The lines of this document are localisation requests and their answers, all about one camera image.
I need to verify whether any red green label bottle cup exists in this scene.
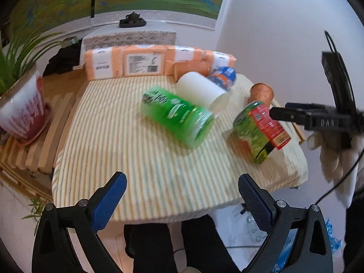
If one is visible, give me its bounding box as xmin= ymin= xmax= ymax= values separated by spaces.
xmin=233 ymin=101 xmax=291 ymax=164

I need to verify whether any orange patterned paper cup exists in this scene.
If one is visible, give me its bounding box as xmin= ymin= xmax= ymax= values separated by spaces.
xmin=248 ymin=83 xmax=274 ymax=107

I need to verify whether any orange blue label bottle cup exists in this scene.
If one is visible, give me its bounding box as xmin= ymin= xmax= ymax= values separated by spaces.
xmin=207 ymin=66 xmax=236 ymax=91

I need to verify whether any orange paper cup by packs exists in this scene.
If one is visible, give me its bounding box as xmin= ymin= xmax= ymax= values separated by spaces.
xmin=173 ymin=60 xmax=210 ymax=82

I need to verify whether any white paper cup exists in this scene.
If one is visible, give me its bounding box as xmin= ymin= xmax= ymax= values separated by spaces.
xmin=176 ymin=71 xmax=230 ymax=118

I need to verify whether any green plastic bottle cup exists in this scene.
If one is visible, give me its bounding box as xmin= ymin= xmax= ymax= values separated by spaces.
xmin=141 ymin=86 xmax=215 ymax=149

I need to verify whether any white gloved right hand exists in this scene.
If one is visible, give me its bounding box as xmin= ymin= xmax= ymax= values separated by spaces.
xmin=307 ymin=132 xmax=363 ymax=208

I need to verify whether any blue plastic bag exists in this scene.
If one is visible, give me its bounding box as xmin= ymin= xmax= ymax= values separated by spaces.
xmin=271 ymin=221 xmax=328 ymax=272

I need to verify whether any wooden slatted trivet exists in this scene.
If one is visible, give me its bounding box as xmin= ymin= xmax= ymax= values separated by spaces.
xmin=1 ymin=69 xmax=88 ymax=202

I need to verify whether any striped yellow tablecloth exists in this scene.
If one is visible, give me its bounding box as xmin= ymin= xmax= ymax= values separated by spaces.
xmin=52 ymin=75 xmax=308 ymax=222

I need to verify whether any tissue pack far right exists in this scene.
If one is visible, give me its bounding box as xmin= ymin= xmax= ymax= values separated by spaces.
xmin=204 ymin=50 xmax=236 ymax=72

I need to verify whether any white red flower pot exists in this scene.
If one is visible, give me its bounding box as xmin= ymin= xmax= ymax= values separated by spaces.
xmin=0 ymin=64 xmax=46 ymax=141

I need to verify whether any tissue pack far left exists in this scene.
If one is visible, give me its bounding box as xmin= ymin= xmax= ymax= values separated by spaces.
xmin=85 ymin=46 xmax=123 ymax=81

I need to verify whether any lace covered side table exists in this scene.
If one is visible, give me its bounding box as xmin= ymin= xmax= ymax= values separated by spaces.
xmin=81 ymin=22 xmax=177 ymax=51

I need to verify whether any potted green plant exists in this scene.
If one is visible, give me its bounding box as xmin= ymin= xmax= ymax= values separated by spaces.
xmin=1 ymin=23 xmax=62 ymax=95

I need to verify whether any tissue pack with barcode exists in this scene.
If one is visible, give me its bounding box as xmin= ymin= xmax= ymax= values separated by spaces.
xmin=122 ymin=44 xmax=167 ymax=77

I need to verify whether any black cable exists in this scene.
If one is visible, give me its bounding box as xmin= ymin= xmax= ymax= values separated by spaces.
xmin=314 ymin=30 xmax=364 ymax=205

